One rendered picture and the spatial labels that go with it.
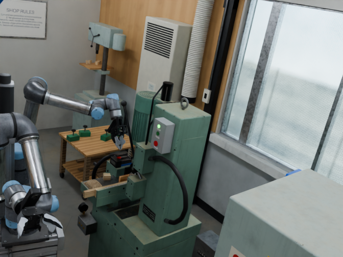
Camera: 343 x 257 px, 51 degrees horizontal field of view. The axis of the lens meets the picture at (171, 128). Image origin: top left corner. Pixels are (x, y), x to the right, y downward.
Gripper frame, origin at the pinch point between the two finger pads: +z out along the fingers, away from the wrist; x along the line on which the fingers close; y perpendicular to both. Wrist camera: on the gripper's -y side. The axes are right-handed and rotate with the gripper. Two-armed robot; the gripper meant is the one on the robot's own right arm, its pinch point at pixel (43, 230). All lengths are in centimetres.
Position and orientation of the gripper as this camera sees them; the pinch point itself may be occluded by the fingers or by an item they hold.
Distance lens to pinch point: 140.0
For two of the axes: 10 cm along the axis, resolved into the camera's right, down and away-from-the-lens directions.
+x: -7.4, -0.1, -6.8
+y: -2.7, 9.2, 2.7
